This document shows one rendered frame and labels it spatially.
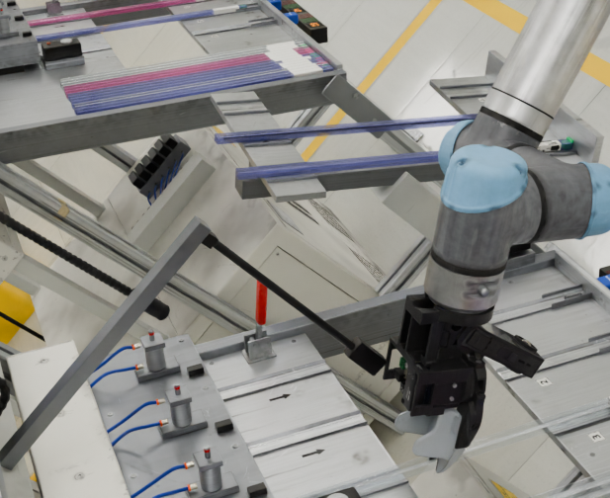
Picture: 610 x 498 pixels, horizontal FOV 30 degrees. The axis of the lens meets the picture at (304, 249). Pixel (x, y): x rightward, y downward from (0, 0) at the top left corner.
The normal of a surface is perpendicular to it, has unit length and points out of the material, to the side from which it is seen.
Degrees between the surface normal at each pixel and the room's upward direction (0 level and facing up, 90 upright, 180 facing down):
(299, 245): 90
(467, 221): 54
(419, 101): 0
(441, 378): 90
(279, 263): 90
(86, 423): 43
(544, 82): 66
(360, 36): 0
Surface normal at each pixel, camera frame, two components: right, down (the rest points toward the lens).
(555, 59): 0.07, 0.20
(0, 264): 0.36, 0.46
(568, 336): -0.06, -0.86
